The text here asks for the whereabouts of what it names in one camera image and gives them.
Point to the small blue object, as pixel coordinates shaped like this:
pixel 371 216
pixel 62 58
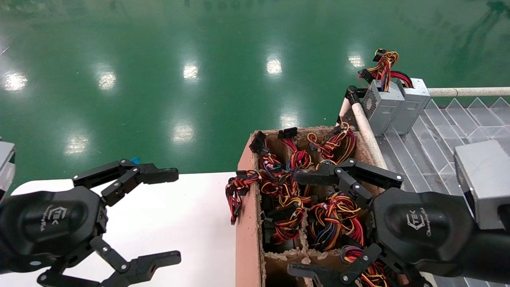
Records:
pixel 135 161

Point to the black pipe corner joint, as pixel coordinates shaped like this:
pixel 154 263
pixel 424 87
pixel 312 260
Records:
pixel 352 95

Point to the beige rack pipe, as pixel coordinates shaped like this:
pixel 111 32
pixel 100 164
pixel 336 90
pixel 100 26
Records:
pixel 470 92
pixel 364 127

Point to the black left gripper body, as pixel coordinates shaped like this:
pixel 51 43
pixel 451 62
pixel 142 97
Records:
pixel 51 223

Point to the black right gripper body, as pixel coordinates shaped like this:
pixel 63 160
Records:
pixel 426 231

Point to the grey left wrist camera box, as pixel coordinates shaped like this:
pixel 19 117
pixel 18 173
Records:
pixel 6 167

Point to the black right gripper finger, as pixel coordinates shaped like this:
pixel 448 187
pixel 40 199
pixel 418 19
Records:
pixel 318 175
pixel 318 277

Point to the brown cardboard box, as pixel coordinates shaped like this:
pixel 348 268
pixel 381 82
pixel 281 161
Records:
pixel 247 239

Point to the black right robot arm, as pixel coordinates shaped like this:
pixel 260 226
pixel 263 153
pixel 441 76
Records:
pixel 494 255

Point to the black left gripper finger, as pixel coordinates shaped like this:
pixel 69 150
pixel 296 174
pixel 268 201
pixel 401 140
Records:
pixel 155 174
pixel 155 261

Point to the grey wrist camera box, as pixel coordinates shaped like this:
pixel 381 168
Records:
pixel 482 175
pixel 6 167

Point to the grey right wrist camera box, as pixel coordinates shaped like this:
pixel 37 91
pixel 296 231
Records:
pixel 482 175

